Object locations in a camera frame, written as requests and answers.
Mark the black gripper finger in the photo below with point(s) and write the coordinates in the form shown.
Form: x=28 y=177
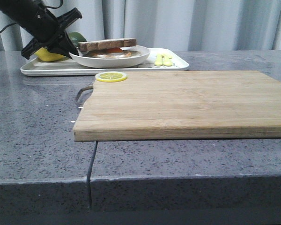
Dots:
x=63 y=48
x=65 y=38

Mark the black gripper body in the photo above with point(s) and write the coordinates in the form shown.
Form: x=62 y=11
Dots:
x=46 y=29

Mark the bread slice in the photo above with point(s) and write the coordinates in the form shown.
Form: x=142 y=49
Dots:
x=106 y=44

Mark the white round plate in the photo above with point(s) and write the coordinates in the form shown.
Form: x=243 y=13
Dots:
x=139 y=55

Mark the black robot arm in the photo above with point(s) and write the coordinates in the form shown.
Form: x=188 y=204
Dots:
x=21 y=10

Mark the white rectangular tray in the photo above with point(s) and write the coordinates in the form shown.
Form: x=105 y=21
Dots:
x=68 y=67

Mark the green lime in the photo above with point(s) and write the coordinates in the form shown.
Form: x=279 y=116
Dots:
x=76 y=38

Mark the yellow lemon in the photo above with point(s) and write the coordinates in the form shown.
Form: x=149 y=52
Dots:
x=46 y=56

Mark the fried egg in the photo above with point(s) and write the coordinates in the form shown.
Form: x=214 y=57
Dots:
x=113 y=53

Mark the lemon slice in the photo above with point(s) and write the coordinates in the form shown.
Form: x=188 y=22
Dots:
x=111 y=76

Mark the wooden cutting board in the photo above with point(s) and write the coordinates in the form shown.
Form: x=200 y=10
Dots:
x=182 y=105

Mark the metal board handle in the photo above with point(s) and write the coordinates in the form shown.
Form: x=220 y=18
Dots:
x=77 y=97

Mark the yellow-green fork handle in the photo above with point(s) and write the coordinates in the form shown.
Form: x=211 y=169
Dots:
x=158 y=60

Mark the yellow-green spoon handle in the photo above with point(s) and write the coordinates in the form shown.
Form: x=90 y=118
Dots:
x=166 y=59

